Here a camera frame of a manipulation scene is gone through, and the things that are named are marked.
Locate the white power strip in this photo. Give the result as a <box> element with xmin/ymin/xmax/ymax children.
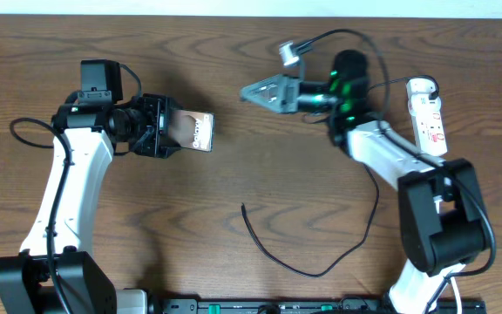
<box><xmin>408</xmin><ymin>93</ymin><xmax>448</xmax><ymax>156</ymax></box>

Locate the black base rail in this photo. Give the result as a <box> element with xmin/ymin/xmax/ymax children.
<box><xmin>161</xmin><ymin>297</ymin><xmax>487</xmax><ymax>314</ymax></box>

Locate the black charging cable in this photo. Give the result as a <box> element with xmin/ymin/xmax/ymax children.
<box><xmin>240</xmin><ymin>74</ymin><xmax>440</xmax><ymax>279</ymax></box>

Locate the white charger adapter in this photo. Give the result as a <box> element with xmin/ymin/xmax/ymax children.
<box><xmin>406</xmin><ymin>76</ymin><xmax>439</xmax><ymax>100</ymax></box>

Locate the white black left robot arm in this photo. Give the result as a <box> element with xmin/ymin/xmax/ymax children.
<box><xmin>0</xmin><ymin>90</ymin><xmax>180</xmax><ymax>313</ymax></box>

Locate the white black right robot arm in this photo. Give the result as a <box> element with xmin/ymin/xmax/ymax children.
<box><xmin>241</xmin><ymin>50</ymin><xmax>497</xmax><ymax>313</ymax></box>

